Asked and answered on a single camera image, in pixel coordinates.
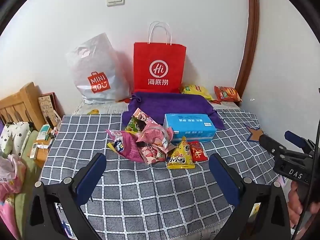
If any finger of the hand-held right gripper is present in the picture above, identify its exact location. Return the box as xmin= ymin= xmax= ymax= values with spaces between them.
xmin=284 ymin=130 xmax=316 ymax=153
xmin=259 ymin=134 xmax=292 ymax=157

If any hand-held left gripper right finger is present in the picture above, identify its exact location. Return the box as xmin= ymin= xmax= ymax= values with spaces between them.
xmin=209 ymin=154 xmax=292 ymax=240

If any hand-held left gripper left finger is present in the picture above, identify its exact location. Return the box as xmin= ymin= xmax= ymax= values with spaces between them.
xmin=24 ymin=152 xmax=108 ymax=240

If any small red snack packet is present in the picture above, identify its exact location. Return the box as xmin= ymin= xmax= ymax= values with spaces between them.
xmin=188 ymin=141 xmax=208 ymax=162

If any yellow triangular snack packet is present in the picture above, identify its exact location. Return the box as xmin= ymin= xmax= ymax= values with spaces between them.
xmin=167 ymin=136 xmax=196 ymax=170

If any magenta snack packet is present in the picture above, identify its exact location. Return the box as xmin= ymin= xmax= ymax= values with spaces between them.
xmin=106 ymin=129 xmax=147 ymax=164

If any green snack packet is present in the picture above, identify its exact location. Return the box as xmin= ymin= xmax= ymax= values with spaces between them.
xmin=124 ymin=119 xmax=143 ymax=133

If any pink plastic bag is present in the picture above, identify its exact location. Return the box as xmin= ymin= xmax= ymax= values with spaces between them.
xmin=0 ymin=154 xmax=27 ymax=200
xmin=139 ymin=122 xmax=175 ymax=153

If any white pink bear candy packet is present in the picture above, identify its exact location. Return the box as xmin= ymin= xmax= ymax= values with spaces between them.
xmin=131 ymin=108 xmax=158 ymax=126

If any person's right hand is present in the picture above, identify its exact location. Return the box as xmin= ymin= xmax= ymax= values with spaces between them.
xmin=287 ymin=180 xmax=320 ymax=215

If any grey checked blanket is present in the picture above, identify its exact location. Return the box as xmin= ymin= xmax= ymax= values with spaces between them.
xmin=40 ymin=109 xmax=285 ymax=240

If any blue tissue pack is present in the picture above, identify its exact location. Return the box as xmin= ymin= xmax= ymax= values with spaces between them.
xmin=163 ymin=113 xmax=217 ymax=143

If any orange chips bag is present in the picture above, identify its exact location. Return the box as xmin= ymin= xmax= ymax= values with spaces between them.
xmin=214 ymin=86 xmax=242 ymax=103

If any patterned gift box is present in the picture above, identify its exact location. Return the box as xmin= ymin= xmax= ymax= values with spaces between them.
xmin=38 ymin=92 xmax=63 ymax=128

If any white floral pillow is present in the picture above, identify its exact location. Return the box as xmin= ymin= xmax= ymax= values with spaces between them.
xmin=0 ymin=121 xmax=32 ymax=155

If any yellow chips bag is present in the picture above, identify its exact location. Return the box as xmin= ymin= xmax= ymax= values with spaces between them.
xmin=180 ymin=84 xmax=216 ymax=102

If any purple towel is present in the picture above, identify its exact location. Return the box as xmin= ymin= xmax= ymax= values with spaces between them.
xmin=122 ymin=92 xmax=225 ymax=130

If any wooden headboard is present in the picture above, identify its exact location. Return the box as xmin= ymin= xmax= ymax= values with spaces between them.
xmin=0 ymin=82 xmax=40 ymax=130

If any white plastic shopping bag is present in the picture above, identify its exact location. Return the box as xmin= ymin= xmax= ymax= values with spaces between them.
xmin=65 ymin=32 xmax=133 ymax=105

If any red paper carrier bag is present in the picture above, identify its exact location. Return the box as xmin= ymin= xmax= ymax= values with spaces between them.
xmin=133 ymin=21 xmax=187 ymax=94

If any brown wooden door frame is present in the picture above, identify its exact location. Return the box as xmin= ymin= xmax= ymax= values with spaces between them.
xmin=235 ymin=0 xmax=260 ymax=98

